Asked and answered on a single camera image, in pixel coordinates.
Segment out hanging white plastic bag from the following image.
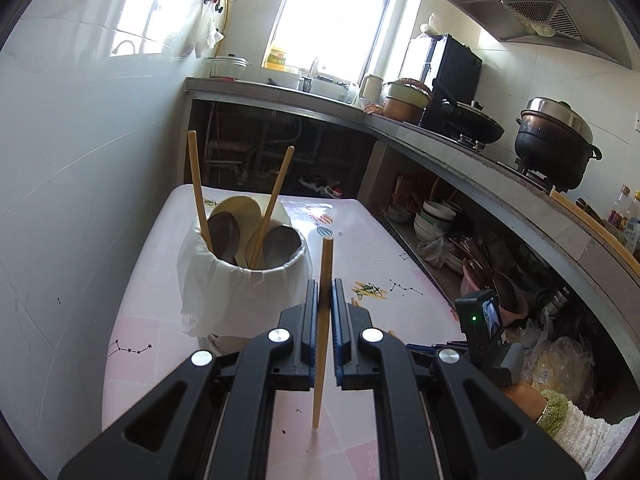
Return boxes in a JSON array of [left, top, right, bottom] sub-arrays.
[[192, 2, 224, 59]]

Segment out crumpled clear plastic bag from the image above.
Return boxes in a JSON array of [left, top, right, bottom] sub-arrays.
[[417, 237, 451, 268]]

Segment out red packaging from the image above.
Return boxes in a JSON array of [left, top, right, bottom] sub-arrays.
[[395, 172, 426, 206]]

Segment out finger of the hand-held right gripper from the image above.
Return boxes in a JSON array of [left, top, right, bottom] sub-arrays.
[[406, 341, 471, 357]]

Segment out stack of white bowls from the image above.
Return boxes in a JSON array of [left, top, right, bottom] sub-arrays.
[[414, 200, 463, 241]]

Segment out black cabinet appliance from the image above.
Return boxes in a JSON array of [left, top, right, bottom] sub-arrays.
[[400, 34, 483, 128]]

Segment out yellow gas hose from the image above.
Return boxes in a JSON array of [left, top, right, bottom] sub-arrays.
[[207, 0, 236, 36]]

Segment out gas stove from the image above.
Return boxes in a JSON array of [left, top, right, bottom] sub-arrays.
[[452, 132, 588, 196]]

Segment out pile of dark kitchen utensils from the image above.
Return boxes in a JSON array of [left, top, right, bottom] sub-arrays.
[[450, 237, 521, 306]]

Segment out glass condiment bottle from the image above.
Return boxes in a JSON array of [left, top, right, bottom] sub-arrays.
[[607, 185, 632, 233], [622, 190, 640, 256]]

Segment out black wok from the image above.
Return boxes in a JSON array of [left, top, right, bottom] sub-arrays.
[[437, 97, 506, 143]]

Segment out white lidded pot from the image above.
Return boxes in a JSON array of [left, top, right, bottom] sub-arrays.
[[205, 54, 251, 81]]

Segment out copper pot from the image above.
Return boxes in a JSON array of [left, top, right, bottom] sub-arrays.
[[381, 99, 426, 124]]

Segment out white kettle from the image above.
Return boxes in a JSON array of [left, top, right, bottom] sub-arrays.
[[359, 74, 385, 106]]

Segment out steel thermos bottle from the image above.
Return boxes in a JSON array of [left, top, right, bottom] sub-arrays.
[[539, 285, 576, 317]]

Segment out steel range hood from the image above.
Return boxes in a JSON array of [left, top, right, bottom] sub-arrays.
[[435, 0, 633, 68]]

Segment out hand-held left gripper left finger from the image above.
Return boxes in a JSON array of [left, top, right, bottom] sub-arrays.
[[57, 280, 319, 480]]

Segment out steel pot lid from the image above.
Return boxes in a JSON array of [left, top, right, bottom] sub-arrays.
[[520, 96, 593, 133]]

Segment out grey drain pipes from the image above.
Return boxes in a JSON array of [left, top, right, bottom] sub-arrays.
[[202, 102, 326, 186]]

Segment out person's right forearm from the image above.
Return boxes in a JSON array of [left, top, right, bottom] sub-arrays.
[[502, 380, 640, 478]]

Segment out black cooking pot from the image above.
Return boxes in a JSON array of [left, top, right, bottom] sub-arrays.
[[515, 115, 603, 186]]

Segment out window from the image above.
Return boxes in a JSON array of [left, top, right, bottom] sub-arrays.
[[262, 0, 406, 78]]

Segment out concrete kitchen counter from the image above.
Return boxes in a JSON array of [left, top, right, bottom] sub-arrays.
[[182, 77, 640, 321]]

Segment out yellow detergent bottle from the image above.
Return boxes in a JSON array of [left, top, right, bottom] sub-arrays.
[[264, 42, 288, 70]]

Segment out white plastic bag bundle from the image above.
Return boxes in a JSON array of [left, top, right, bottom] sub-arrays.
[[419, 12, 446, 38]]

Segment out pink balloon-print tablecloth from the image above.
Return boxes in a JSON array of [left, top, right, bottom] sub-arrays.
[[102, 185, 471, 480]]

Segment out plastic bag with yellow contents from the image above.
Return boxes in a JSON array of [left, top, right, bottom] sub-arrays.
[[530, 337, 596, 411]]

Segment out pink plastic basin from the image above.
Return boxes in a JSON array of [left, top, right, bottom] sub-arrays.
[[460, 260, 528, 321]]

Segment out wooden cutting board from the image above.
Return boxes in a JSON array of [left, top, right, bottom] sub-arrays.
[[549, 185, 640, 266]]

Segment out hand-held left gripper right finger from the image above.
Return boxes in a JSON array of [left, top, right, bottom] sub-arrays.
[[332, 279, 586, 480]]

